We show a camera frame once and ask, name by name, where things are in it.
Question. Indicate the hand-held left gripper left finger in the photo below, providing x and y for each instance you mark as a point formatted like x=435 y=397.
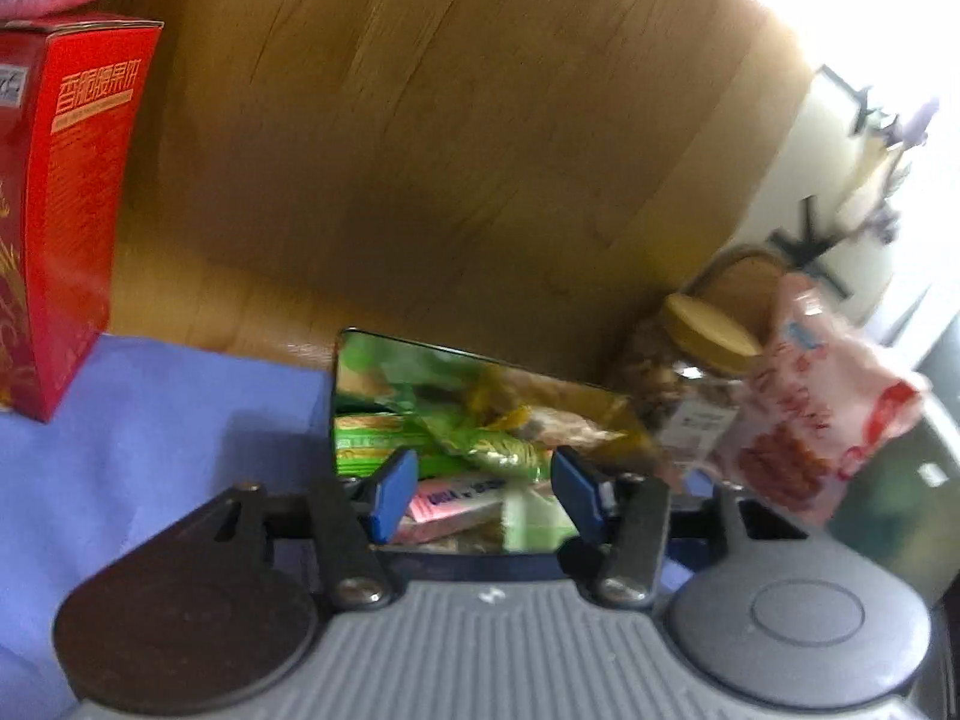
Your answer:
x=391 y=499

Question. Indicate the wooden board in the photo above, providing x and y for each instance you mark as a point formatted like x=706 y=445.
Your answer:
x=450 y=127

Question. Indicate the black printed box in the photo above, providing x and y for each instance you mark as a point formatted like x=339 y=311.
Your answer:
x=352 y=360

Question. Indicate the pink snack packet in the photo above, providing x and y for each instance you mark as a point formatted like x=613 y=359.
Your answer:
x=450 y=502

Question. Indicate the clear nut jar gold lid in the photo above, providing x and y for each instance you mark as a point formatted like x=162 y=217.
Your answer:
x=705 y=330

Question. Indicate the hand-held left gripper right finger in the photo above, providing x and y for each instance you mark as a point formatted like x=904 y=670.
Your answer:
x=574 y=491

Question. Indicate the green striped snack bar packet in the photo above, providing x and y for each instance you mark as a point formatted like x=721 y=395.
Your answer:
x=367 y=442

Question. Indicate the clear packet nut squares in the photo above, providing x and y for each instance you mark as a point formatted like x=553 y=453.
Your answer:
x=577 y=420

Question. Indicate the light green snack bag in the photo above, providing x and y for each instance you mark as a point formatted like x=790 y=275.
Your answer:
x=532 y=521

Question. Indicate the pink twisted dough snack bag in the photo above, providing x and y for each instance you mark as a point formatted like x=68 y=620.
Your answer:
x=787 y=420

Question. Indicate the red gift box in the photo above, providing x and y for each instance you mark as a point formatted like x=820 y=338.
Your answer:
x=67 y=202

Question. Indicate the blue printed tablecloth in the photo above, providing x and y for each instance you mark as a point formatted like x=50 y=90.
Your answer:
x=187 y=427

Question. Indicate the crossed black tape strips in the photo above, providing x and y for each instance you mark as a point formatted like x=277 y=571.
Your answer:
x=814 y=247

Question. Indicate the yellow green candy packet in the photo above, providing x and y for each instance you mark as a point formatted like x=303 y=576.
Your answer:
x=487 y=454

